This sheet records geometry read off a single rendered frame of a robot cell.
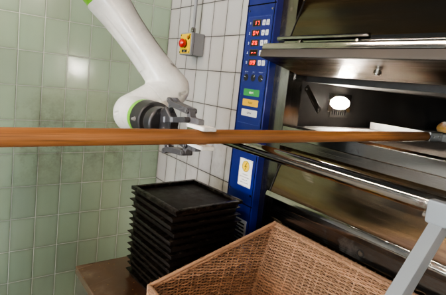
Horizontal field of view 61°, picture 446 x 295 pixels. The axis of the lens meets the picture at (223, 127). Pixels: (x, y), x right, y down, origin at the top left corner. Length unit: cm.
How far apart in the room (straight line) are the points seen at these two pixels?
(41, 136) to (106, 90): 132
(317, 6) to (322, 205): 63
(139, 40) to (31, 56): 84
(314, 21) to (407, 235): 69
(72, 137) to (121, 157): 138
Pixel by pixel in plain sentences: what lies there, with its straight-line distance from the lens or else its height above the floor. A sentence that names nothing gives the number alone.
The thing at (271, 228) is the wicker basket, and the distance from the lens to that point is 136.
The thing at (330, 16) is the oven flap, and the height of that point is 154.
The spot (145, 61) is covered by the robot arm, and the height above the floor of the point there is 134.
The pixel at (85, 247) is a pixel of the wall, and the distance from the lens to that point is 213.
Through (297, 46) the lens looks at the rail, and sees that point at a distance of 114.
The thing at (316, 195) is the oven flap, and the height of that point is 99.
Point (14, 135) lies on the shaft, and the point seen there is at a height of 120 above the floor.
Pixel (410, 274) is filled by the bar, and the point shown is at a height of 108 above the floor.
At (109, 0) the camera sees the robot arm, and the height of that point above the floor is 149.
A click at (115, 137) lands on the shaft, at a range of 68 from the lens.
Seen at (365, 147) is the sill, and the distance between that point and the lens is 114.
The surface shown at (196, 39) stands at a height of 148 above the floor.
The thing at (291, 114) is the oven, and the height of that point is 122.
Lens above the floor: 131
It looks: 7 degrees down
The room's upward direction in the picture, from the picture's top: 6 degrees clockwise
